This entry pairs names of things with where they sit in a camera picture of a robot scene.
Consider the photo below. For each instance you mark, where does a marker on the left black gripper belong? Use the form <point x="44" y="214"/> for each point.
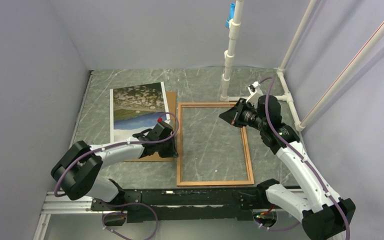
<point x="172" y="152"/>

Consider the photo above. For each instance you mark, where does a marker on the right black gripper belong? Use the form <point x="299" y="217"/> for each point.
<point x="233" y="115"/>

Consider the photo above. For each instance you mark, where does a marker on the wooden picture frame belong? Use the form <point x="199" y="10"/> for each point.
<point x="211" y="153"/>

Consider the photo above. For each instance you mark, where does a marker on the landscape photo print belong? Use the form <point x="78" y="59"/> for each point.
<point x="134" y="109"/>

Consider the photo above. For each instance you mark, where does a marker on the brown backing board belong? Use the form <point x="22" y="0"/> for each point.
<point x="171" y="97"/>

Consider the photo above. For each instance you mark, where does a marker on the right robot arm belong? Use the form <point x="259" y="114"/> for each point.
<point x="323" y="213"/>

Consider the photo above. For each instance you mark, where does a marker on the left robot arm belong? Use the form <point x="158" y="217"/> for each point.
<point x="76" y="173"/>

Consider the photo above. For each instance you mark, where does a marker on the blue clip on pipe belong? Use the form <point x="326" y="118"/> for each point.
<point x="230" y="15"/>

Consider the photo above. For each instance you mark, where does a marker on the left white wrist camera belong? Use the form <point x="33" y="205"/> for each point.
<point x="163" y="124"/>

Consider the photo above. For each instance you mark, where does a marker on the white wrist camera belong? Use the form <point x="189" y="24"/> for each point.
<point x="163" y="124"/>
<point x="255" y="92"/>

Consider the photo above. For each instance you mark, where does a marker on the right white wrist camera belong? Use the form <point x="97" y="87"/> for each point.
<point x="255" y="92"/>

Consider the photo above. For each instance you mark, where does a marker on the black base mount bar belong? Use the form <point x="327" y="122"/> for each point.
<point x="186" y="203"/>

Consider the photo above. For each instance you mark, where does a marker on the aluminium rail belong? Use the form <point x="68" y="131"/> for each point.
<point x="53" y="205"/>

